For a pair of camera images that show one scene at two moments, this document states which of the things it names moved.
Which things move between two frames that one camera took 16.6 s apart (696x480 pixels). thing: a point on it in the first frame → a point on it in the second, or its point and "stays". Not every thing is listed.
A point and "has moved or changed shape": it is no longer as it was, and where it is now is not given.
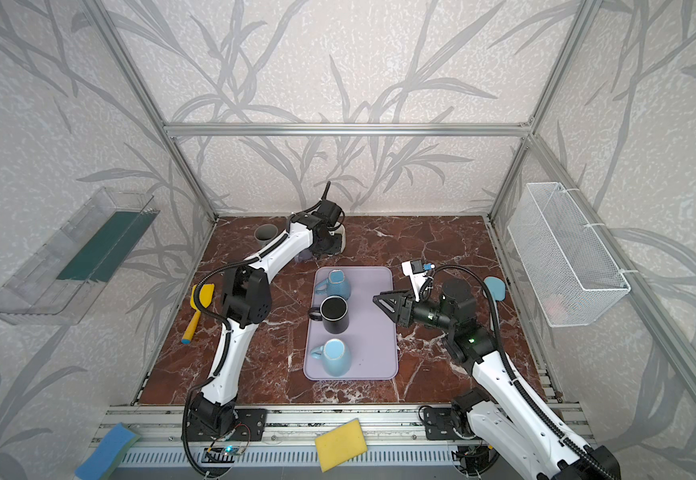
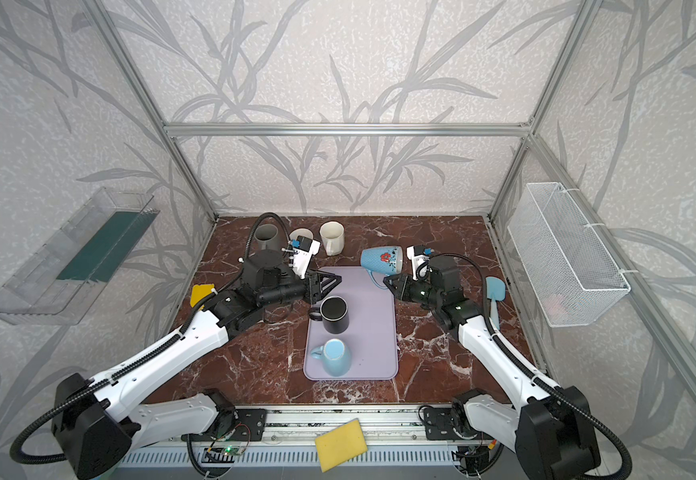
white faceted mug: (342, 231) stays
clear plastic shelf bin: (62, 281) stays
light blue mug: (336, 357) stays
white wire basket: (573, 273) stays
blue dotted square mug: (335, 285) has moved or changed shape
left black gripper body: (327, 201) → (309, 288)
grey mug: (265, 234) stays
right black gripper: (410, 309) → (407, 289)
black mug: (334, 314) stays
